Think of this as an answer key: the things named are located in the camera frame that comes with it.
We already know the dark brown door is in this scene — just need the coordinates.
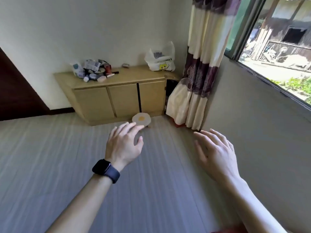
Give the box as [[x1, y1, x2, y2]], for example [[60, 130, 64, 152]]
[[0, 47, 50, 122]]

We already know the person's right hand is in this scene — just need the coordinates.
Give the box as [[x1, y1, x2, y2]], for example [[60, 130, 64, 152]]
[[193, 128, 241, 186]]

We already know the window with metal frame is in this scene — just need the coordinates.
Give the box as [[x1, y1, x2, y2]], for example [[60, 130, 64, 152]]
[[225, 0, 311, 106]]

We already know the dark wooden baseboard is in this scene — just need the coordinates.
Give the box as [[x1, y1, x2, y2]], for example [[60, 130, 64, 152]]
[[48, 107, 75, 116]]

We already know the person's right forearm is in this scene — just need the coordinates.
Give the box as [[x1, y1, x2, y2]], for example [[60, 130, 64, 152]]
[[222, 177, 288, 233]]

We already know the person's left hand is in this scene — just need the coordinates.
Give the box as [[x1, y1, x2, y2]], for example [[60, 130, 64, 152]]
[[105, 121, 145, 172]]

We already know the cream and purple curtain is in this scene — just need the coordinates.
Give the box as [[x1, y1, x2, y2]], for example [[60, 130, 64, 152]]
[[166, 0, 243, 131]]

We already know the wooden cabinet door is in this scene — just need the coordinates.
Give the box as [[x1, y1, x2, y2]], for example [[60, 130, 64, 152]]
[[74, 87, 115, 122], [138, 81, 167, 114], [108, 83, 141, 117]]

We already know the wooden building outside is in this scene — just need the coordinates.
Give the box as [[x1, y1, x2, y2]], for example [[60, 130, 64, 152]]
[[250, 0, 311, 71]]

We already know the black smartwatch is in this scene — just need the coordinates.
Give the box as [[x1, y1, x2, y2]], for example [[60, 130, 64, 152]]
[[92, 159, 121, 184]]

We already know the white plastic bag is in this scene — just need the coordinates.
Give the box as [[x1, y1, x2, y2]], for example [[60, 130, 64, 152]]
[[144, 41, 176, 72]]

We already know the white box with teal circle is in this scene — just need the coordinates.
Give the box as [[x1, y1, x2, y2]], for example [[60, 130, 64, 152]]
[[70, 61, 85, 78]]

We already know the light wooden cabinet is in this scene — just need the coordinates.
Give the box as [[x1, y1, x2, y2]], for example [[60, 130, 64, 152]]
[[54, 65, 181, 126]]

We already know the person's left forearm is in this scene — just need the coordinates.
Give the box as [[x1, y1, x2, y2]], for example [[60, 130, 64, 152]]
[[46, 174, 113, 233]]

